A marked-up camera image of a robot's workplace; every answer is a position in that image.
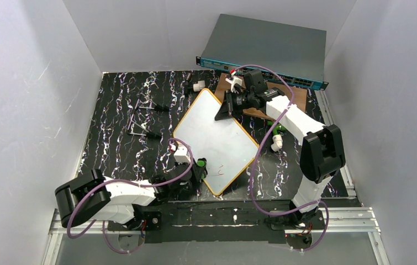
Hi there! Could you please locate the green bone-shaped eraser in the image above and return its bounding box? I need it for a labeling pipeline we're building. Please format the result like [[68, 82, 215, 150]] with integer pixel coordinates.
[[195, 158, 208, 182]]

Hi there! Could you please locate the yellow-framed whiteboard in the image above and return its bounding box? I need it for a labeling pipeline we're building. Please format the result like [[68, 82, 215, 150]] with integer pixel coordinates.
[[173, 88, 259, 196]]

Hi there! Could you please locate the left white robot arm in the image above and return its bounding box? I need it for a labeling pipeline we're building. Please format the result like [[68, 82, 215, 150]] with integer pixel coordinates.
[[55, 158, 207, 230]]

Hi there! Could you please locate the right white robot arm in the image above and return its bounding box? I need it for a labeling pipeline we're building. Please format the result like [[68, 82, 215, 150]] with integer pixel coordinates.
[[215, 70, 346, 221]]

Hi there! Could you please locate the wooden board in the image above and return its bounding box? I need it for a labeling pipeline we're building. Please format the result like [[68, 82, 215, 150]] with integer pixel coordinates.
[[214, 73, 308, 120]]

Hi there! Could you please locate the black and white marker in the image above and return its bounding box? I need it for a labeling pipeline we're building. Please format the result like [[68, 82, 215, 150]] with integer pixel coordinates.
[[181, 73, 205, 96]]

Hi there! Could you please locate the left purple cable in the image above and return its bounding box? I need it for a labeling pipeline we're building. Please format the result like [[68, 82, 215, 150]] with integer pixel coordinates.
[[66, 137, 195, 255]]

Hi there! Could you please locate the purple cable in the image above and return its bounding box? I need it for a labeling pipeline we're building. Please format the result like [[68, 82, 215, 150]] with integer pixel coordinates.
[[66, 137, 195, 255], [231, 65, 330, 252]]

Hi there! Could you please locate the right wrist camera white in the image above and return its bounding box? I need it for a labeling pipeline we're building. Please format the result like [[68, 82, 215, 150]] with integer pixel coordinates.
[[225, 70, 243, 94]]

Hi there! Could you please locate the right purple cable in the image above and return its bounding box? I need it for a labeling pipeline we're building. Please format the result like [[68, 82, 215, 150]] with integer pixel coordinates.
[[231, 65, 330, 252]]

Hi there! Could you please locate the teal network switch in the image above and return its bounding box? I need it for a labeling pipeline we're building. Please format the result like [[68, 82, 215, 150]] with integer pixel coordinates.
[[196, 14, 328, 91]]

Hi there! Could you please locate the aluminium frame rail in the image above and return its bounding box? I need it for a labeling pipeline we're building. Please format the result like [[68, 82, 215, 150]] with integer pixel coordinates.
[[41, 206, 382, 265]]

